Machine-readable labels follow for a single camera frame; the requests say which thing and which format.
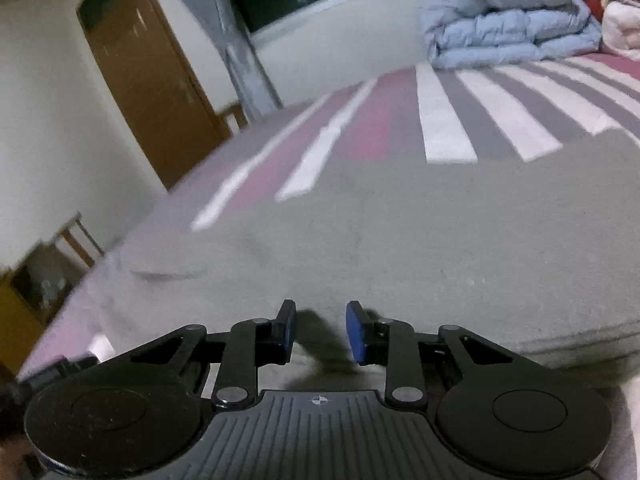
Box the yellow wooden cabinet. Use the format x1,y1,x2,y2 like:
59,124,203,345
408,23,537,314
0,279,49,377

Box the gray curtain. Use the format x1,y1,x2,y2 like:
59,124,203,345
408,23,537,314
150,0,284,124

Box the folded white blanket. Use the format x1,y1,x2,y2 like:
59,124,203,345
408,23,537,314
599,0,640,62

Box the gray pants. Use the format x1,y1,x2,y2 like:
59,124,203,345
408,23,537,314
94,126,640,397

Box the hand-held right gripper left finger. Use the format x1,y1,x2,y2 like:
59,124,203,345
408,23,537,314
130,299,297,409

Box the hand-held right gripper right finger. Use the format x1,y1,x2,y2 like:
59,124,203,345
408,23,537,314
345,300,522,409

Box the brown wooden door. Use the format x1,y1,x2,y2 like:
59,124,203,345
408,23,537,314
76,0,236,191

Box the striped bed sheet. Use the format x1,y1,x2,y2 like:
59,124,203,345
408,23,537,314
14,52,640,480

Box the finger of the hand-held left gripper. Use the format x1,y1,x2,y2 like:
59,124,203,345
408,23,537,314
16,354,102,395

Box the wooden chair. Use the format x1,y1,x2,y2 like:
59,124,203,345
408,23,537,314
219,101,250,137
10,211,107,322

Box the folded light blue duvet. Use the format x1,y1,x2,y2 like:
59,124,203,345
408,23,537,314
420,0,604,71

